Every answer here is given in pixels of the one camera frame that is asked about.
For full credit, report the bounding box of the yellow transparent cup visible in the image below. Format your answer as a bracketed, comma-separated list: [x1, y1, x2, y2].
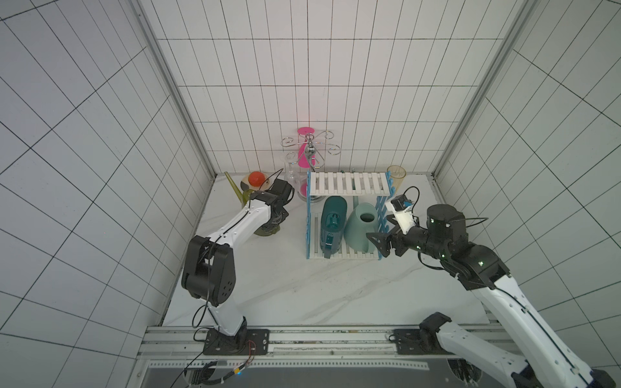
[387, 165, 407, 192]

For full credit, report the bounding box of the clear wine glass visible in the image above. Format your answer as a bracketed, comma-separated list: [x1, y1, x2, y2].
[284, 151, 300, 190]

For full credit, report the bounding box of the pink hanging cup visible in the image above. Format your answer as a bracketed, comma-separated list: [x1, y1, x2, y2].
[298, 127, 317, 171]

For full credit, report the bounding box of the white blue slatted shelf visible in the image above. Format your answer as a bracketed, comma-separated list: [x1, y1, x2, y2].
[302, 172, 396, 260]

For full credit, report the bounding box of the mint green watering can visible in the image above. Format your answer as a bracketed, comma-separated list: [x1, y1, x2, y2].
[344, 202, 379, 254]

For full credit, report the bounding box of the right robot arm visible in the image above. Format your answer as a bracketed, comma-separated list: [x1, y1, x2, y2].
[366, 200, 616, 387]

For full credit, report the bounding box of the red ball on plate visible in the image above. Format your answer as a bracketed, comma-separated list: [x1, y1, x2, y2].
[247, 171, 267, 190]

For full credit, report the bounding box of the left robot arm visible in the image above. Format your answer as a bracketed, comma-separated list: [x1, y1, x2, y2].
[180, 179, 294, 354]

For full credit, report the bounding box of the small patterned plate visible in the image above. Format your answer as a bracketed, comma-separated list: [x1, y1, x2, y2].
[239, 175, 257, 192]

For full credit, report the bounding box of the aluminium mounting rail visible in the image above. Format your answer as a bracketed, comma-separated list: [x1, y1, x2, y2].
[137, 326, 453, 370]

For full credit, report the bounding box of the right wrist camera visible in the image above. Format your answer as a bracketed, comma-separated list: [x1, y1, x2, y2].
[385, 194, 416, 234]

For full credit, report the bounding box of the olive green watering can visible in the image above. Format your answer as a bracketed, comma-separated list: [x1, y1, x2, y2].
[225, 172, 281, 237]

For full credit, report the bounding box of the dark teal watering can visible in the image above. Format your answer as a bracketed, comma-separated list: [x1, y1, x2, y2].
[320, 196, 348, 259]

